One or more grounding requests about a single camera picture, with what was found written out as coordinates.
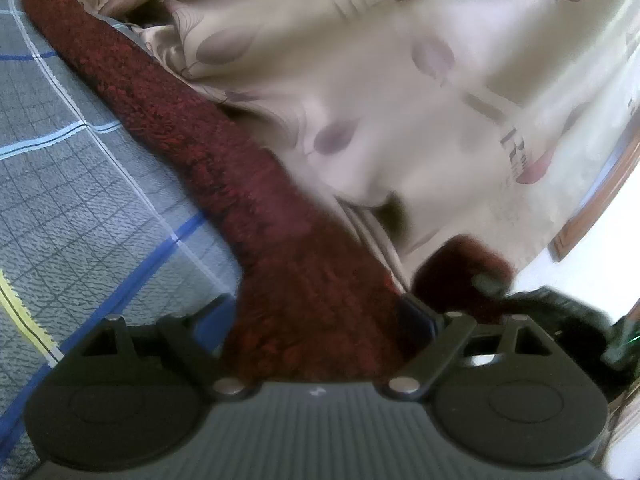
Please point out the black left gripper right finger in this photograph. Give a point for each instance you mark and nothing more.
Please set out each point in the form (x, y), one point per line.
(429, 342)

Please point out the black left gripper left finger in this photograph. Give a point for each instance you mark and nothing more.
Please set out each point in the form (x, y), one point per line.
(194, 340)

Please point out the dark red fluffy cloth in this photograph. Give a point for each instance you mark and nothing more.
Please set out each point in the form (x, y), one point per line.
(313, 304)

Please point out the grey plaid bed sheet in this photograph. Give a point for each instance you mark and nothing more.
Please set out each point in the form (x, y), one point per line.
(92, 225)

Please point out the beige leaf-print curtain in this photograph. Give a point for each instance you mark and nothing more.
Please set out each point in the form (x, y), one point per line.
(416, 120)

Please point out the brown wooden frame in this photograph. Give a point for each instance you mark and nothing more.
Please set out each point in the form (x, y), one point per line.
(611, 179)

